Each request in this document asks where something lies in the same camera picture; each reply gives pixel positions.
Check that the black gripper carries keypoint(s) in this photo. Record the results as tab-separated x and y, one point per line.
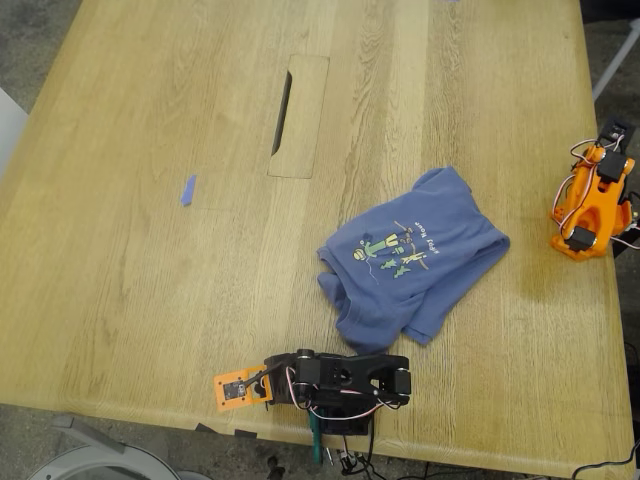
278	378

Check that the blue printed T-shirt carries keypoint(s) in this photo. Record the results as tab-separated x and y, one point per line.
425	250

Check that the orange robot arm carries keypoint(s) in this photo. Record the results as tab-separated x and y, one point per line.
595	200

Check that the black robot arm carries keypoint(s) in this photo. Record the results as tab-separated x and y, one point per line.
360	375

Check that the black tape piece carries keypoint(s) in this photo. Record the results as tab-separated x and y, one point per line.
204	428
245	433

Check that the teal table clamp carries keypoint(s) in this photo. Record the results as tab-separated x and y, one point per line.
315	440

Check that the grey metal bar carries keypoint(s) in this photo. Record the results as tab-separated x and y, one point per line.
95	436

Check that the small blue tape piece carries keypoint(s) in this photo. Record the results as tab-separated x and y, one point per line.
188	192

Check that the grey round stool base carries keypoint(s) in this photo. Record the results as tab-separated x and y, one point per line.
65	462

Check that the white chair leg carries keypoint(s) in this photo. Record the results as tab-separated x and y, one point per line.
612	65

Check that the orange camera mount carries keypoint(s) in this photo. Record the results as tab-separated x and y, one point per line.
240	390

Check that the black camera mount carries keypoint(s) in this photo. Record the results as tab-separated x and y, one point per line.
616	131

